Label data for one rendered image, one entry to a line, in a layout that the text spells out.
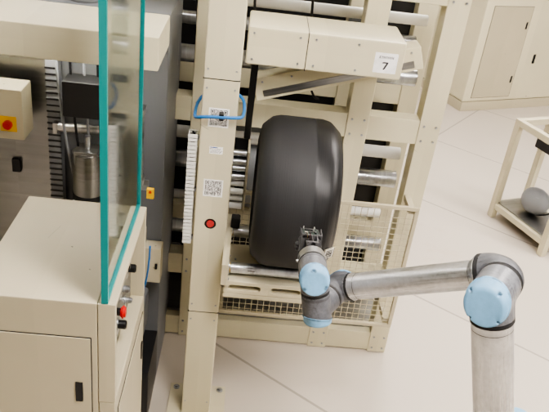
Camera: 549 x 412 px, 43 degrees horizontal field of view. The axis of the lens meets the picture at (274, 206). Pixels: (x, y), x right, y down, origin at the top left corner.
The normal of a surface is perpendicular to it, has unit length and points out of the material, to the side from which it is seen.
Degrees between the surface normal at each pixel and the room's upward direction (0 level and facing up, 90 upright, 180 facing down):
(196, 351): 90
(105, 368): 90
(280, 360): 0
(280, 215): 78
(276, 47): 90
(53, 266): 0
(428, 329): 0
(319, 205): 69
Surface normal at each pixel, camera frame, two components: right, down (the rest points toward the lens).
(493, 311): -0.56, 0.25
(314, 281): 0.01, 0.30
